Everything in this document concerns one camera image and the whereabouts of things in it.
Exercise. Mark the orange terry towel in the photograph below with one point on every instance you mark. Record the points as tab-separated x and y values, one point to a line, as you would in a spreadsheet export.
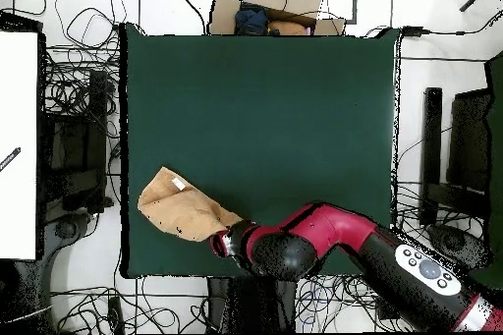
180	209

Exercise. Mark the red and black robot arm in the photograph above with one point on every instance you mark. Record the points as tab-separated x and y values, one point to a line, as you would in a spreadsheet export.
334	229

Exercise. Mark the black slim power strip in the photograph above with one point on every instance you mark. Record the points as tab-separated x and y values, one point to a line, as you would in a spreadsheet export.
116	315

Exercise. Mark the dark green table cloth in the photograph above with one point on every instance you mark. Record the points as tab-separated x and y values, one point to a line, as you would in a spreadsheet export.
275	115

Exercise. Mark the grey chair base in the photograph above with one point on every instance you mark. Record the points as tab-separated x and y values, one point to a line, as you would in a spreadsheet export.
66	229
459	240

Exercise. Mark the black metal stand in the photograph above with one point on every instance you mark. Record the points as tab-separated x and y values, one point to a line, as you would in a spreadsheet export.
96	115

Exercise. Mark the black marker pen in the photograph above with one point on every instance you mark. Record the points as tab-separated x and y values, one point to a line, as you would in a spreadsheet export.
10	159

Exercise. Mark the dark blue garment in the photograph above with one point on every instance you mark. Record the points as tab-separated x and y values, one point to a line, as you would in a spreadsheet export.
251	20

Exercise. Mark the white panel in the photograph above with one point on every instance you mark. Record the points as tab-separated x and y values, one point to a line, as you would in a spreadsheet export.
17	134

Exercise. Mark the orange garment in box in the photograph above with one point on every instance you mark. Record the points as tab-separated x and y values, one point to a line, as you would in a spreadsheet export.
289	28

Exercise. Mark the black power adapter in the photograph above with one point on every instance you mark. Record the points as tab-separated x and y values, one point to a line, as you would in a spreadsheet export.
412	31

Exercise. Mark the green cloth on side table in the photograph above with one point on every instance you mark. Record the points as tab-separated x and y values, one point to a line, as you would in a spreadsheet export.
496	154

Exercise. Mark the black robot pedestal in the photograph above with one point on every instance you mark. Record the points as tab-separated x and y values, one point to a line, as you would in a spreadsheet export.
251	305

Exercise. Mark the black metal frame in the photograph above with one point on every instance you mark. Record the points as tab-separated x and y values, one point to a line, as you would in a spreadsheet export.
432	134

